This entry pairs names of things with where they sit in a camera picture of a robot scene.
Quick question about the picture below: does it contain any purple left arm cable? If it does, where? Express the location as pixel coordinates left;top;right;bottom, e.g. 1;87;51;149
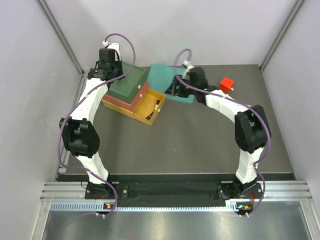
56;32;137;218

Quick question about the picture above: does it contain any yellow bottom drawer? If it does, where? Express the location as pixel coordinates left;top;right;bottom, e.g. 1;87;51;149
133;89;166;126

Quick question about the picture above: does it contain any teal mat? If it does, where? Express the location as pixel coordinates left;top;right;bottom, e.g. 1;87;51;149
148;64;195;104

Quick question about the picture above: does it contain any red cube with peg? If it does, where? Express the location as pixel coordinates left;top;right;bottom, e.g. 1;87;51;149
219;77;235;94

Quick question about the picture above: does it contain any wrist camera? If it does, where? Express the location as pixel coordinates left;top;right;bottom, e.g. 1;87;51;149
182;60;195;80
102;40;122;61

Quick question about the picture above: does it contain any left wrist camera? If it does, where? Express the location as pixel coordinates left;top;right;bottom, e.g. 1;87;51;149
102;40;122;61

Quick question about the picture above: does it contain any three-tier drawer organizer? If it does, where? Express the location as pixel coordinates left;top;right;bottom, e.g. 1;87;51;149
102;61;151;121

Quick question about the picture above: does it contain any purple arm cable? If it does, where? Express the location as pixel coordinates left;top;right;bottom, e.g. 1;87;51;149
56;32;137;218
173;48;272;217

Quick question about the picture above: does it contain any aluminium front rail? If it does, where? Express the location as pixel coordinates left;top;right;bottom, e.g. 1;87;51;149
40;180;313;212

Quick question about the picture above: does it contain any red drawer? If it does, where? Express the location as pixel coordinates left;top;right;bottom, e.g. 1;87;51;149
132;80;149;110

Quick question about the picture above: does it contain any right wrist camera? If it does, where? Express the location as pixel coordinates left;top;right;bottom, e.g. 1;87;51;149
182;60;195;80

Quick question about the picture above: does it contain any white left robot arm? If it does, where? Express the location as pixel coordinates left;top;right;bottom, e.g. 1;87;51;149
59;43;123;199

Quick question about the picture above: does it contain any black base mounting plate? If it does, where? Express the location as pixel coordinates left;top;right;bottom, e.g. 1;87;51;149
85;181;262;202

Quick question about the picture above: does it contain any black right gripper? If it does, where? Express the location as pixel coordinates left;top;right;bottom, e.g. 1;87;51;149
164;75;197;99

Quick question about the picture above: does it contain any green top drawer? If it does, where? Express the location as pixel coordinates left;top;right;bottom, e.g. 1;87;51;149
128;68;148;104

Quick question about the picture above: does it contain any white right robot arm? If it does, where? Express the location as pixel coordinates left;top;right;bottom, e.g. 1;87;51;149
165;61;271;200

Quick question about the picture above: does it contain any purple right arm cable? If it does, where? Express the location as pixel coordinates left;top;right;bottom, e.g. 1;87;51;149
173;48;272;217

